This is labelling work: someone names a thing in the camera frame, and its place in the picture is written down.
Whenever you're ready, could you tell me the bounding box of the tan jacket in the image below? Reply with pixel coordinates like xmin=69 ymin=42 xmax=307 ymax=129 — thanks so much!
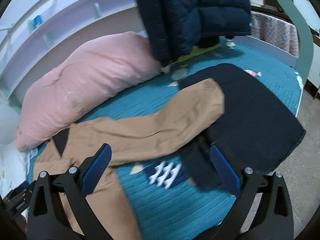
xmin=33 ymin=79 xmax=225 ymax=239

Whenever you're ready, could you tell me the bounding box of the white floral blanket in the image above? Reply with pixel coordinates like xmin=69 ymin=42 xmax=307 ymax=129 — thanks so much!
xmin=0 ymin=141 xmax=38 ymax=198

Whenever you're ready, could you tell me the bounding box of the dark navy folded garment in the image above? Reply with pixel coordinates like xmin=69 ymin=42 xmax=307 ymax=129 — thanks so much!
xmin=178 ymin=63 xmax=306 ymax=191

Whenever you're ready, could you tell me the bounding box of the teal quilted bed mat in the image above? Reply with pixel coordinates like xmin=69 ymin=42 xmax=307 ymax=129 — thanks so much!
xmin=26 ymin=41 xmax=304 ymax=240

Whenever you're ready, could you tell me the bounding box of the pink pillow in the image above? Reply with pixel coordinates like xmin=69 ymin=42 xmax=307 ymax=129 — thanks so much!
xmin=14 ymin=31 xmax=161 ymax=152

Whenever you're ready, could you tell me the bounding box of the pink lace bed cover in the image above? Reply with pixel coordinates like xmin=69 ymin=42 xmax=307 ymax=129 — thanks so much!
xmin=251 ymin=12 xmax=299 ymax=57

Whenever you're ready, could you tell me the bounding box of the lavender headboard shelf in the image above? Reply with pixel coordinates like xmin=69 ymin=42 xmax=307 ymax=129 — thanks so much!
xmin=1 ymin=0 xmax=136 ymax=99

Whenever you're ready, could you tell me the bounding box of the blue box on shelf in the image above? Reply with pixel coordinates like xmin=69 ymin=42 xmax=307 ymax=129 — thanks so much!
xmin=33 ymin=15 xmax=43 ymax=29

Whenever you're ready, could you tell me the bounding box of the navy puffer jacket hanging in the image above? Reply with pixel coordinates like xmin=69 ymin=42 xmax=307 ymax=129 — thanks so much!
xmin=136 ymin=0 xmax=251 ymax=67

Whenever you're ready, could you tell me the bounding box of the green bed frame post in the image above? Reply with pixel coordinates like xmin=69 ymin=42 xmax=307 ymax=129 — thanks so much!
xmin=277 ymin=0 xmax=313 ymax=84

